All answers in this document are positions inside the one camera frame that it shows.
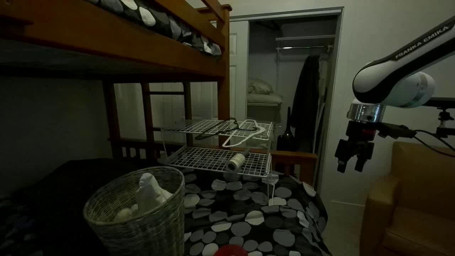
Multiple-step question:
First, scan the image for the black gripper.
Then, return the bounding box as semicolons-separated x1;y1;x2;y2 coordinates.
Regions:
334;119;381;174

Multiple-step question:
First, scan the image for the white coat hanger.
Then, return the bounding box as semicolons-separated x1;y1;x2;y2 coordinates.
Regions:
221;119;273;149

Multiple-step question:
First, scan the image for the dark hanging coat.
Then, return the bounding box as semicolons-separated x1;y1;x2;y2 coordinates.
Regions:
289;52;324;145

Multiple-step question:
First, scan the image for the black coat hanger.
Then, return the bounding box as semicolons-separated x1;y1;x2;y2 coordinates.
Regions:
192;116;242;142

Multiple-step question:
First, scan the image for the woven wicker basket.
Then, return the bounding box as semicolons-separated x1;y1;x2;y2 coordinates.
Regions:
83;164;187;256

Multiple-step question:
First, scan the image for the brown armchair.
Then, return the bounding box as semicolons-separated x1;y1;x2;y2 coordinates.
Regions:
360;139;455;256

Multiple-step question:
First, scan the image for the folded white closet bedding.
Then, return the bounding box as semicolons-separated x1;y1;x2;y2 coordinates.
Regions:
245;92;285;108

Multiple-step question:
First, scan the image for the white tape roll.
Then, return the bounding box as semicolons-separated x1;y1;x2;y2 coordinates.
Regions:
225;150;249;172

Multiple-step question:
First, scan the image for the white closet pillow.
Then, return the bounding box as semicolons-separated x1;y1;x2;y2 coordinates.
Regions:
246;76;276;96

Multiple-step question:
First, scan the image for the black large-dotted bedspread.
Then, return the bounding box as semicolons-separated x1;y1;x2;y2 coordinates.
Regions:
179;167;333;256

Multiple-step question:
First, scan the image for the closet shelf with rod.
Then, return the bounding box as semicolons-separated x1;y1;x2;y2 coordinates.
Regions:
273;32;336;54

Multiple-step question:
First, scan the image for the white panel door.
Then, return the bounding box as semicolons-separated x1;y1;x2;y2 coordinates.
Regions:
229;19;251;122

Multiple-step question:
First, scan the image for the red round toy fruit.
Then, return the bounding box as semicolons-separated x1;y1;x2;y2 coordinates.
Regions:
215;243;251;256

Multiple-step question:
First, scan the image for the white cloth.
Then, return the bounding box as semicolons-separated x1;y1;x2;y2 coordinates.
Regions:
113;170;175;224

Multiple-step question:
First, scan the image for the dotted upper bunk mattress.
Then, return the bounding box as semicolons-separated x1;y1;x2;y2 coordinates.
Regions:
88;0;225;58

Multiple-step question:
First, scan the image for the black small-dotted blanket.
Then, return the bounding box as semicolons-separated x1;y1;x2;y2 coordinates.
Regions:
0;157;144;256

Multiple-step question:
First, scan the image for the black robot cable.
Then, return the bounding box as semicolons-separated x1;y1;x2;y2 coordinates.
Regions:
377;122;455;153

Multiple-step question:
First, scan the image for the black camera stand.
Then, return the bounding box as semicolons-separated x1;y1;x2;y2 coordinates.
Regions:
423;95;455;139

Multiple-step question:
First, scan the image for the white wire shelf rack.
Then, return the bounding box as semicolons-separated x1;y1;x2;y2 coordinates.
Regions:
158;116;276;200

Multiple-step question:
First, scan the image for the wooden bunk bed frame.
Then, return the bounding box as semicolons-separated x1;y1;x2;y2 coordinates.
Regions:
0;0;320;187

